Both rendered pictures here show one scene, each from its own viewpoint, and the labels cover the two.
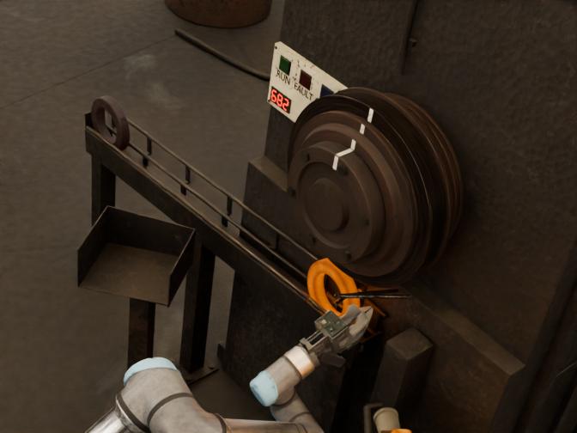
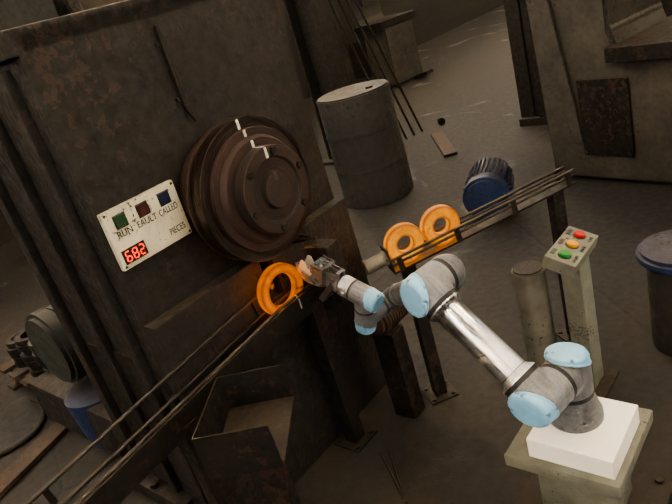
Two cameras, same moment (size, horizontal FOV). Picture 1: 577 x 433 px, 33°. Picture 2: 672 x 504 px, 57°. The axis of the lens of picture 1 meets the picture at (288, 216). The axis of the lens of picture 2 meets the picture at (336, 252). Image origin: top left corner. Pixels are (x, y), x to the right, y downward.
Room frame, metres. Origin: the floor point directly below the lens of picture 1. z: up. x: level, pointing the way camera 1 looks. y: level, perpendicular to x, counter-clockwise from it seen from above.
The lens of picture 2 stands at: (1.58, 1.79, 1.63)
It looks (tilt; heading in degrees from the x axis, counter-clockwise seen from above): 23 degrees down; 272
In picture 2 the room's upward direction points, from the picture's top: 17 degrees counter-clockwise
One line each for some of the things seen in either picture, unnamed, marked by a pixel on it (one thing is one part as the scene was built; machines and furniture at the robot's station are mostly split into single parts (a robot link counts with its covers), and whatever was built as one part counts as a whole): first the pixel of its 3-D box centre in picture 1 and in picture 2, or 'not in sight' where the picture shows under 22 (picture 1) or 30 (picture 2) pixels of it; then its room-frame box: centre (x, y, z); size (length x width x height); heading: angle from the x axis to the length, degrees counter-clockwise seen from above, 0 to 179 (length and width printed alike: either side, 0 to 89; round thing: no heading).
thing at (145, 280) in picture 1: (134, 331); (280, 497); (1.98, 0.39, 0.36); 0.26 x 0.20 x 0.72; 81
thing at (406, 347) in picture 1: (402, 374); (330, 270); (1.68, -0.34, 0.68); 0.11 x 0.08 x 0.24; 136
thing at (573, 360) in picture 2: not in sight; (567, 369); (1.11, 0.41, 0.53); 0.13 x 0.12 x 0.14; 36
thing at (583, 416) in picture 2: not in sight; (573, 401); (1.10, 0.40, 0.41); 0.15 x 0.15 x 0.10
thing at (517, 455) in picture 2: not in sight; (578, 437); (1.10, 0.40, 0.28); 0.32 x 0.32 x 0.04; 47
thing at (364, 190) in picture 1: (333, 203); (273, 189); (1.77, -0.10, 1.11); 0.28 x 0.06 x 0.28; 46
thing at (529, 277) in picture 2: not in sight; (537, 326); (0.98, -0.23, 0.26); 0.12 x 0.12 x 0.52
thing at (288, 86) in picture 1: (305, 95); (147, 224); (2.15, 0.01, 1.15); 0.26 x 0.02 x 0.18; 46
